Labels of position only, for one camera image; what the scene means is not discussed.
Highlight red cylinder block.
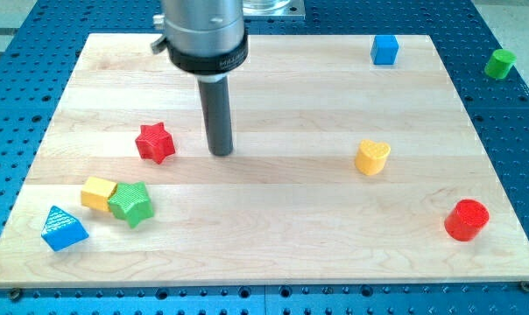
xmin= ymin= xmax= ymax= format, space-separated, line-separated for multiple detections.
xmin=444 ymin=199 xmax=490 ymax=242

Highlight red star block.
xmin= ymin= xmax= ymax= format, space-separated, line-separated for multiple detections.
xmin=135 ymin=122 xmax=176 ymax=164

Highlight yellow cube block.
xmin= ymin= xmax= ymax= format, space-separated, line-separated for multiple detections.
xmin=81 ymin=177 xmax=117 ymax=212

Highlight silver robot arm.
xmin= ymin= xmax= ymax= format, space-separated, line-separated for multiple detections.
xmin=151 ymin=0 xmax=249 ymax=75

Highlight blue triangle block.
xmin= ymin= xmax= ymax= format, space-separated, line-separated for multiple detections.
xmin=40 ymin=206 xmax=89 ymax=251

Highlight light wooden board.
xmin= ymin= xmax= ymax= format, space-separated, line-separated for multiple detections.
xmin=0 ymin=33 xmax=529 ymax=288

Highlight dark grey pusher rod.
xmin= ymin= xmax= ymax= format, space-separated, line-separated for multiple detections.
xmin=197 ymin=74 xmax=233 ymax=157

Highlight yellow heart block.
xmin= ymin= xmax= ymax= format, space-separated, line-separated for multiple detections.
xmin=355 ymin=139 xmax=391 ymax=176

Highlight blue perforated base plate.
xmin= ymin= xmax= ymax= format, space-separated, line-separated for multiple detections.
xmin=0 ymin=0 xmax=529 ymax=314

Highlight green cylinder block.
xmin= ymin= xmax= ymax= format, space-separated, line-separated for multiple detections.
xmin=484 ymin=49 xmax=517 ymax=80

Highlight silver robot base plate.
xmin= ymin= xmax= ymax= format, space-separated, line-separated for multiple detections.
xmin=243 ymin=0 xmax=306 ymax=21

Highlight blue cube block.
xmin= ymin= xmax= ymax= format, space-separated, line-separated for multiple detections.
xmin=370 ymin=35 xmax=399 ymax=65

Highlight green star block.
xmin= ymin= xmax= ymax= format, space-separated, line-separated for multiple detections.
xmin=108 ymin=181 xmax=154 ymax=228

